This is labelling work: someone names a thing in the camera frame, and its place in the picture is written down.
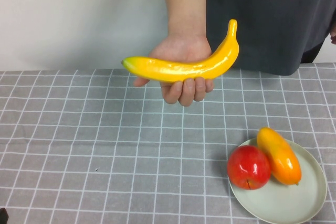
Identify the person's right hand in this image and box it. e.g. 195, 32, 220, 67
133, 34, 215, 108

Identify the dark grey shirt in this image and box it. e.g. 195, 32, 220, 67
206, 0, 336, 77

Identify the grey white checked tablecloth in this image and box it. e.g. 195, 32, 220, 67
0, 62, 336, 224

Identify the pale green round plate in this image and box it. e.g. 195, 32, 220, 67
228, 137, 328, 224

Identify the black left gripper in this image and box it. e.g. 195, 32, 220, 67
0, 208, 10, 224

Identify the red plastic apple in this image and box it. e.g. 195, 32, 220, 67
226, 145, 271, 191

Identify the orange yellow plastic mango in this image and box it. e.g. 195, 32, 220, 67
256, 127, 303, 186

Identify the yellow plastic banana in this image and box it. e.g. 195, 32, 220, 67
120, 19, 240, 83

